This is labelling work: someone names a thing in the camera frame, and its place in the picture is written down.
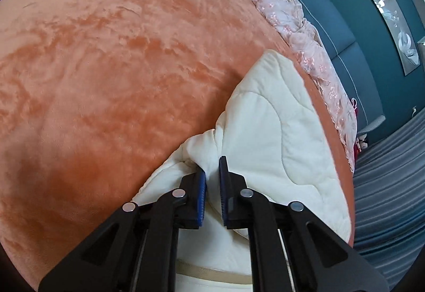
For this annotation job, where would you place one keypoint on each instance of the white wall socket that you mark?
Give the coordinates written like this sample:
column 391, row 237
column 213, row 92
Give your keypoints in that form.
column 414, row 111

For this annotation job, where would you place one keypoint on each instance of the small plush doll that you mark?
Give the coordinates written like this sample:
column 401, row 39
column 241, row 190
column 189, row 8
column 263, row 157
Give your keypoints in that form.
column 362, row 142

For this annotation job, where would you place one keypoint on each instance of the white quilted duvet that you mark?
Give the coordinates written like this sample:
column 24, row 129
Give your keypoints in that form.
column 282, row 132

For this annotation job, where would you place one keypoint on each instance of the orange plush blanket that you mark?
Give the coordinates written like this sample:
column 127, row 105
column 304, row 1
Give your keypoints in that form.
column 99, row 79

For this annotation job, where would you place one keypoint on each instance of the pink lace bedspread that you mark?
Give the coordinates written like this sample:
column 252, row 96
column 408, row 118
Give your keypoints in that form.
column 312, row 56

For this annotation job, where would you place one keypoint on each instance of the grey pleated curtain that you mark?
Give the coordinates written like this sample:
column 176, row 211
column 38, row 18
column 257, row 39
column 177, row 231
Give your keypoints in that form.
column 391, row 195

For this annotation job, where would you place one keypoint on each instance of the red cloth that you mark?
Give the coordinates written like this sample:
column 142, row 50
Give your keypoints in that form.
column 356, row 109

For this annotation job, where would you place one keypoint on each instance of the blue padded headboard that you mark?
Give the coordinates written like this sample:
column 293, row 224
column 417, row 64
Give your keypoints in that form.
column 332, row 13

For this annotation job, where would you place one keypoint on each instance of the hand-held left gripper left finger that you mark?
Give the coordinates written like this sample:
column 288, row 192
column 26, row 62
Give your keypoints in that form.
column 200, row 199

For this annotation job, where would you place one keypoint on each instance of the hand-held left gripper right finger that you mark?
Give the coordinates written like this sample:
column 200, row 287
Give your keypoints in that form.
column 223, row 192

